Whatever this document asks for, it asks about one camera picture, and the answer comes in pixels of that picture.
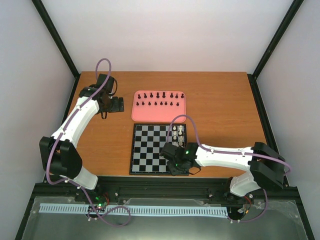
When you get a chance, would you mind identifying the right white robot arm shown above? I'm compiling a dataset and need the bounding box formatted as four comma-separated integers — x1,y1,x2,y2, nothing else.
159,142,290,204

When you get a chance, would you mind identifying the black aluminium frame rail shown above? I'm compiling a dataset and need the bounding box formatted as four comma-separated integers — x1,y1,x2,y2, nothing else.
30,176,302,205

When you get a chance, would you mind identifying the pink plastic tray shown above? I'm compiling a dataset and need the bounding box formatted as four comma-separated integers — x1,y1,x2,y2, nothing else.
131,90,187,123

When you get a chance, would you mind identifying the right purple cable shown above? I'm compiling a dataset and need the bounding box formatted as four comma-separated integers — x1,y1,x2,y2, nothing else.
165,114,292,224

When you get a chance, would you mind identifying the light blue slotted cable duct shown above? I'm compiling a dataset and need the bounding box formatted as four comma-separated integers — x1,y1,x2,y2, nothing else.
38,203,228,218

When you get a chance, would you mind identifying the black white chessboard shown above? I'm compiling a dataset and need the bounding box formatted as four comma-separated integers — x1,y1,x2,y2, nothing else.
129,123,187,176

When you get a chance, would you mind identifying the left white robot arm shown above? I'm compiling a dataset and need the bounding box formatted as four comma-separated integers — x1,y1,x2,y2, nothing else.
39,74,124,202

